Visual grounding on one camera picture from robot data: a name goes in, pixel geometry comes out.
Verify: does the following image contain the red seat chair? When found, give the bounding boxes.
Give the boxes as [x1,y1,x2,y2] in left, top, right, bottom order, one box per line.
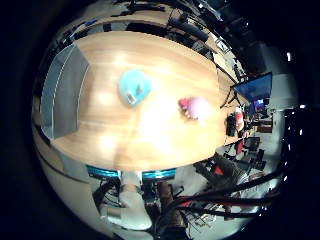
[213,164,226,177]

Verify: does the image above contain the blue metal bar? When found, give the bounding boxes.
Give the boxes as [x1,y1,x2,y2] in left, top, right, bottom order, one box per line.
[141,168,177,181]
[85,165,119,179]

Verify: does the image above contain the person in white shirt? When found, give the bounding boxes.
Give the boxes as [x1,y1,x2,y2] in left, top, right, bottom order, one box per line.
[238,168,279,201]

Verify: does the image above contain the red white bag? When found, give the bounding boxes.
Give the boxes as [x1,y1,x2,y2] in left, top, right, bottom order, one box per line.
[234,111,246,133]

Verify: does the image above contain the black bag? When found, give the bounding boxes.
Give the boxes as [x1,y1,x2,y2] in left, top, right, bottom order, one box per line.
[225,113,238,138]

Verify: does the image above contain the black office chair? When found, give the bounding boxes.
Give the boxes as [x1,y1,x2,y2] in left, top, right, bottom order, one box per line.
[168,16,209,43]

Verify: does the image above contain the wooden desk with monitor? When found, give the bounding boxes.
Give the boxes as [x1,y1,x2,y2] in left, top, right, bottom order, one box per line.
[213,63,251,146]

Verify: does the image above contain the pink plush toy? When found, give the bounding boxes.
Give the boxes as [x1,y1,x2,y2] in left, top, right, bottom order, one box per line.
[178,96,213,123]

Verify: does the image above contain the black cable bundle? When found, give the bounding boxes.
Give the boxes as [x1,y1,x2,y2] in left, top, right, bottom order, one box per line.
[166,166,294,221]

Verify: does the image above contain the long wooden table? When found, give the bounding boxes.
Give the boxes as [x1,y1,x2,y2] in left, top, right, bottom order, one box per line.
[74,8,218,44]

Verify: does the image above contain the grey fabric container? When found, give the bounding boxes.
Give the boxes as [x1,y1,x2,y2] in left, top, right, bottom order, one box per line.
[39,42,92,141]

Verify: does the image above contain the monitor with blue screen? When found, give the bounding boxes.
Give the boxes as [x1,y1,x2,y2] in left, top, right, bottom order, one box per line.
[219,71,274,109]

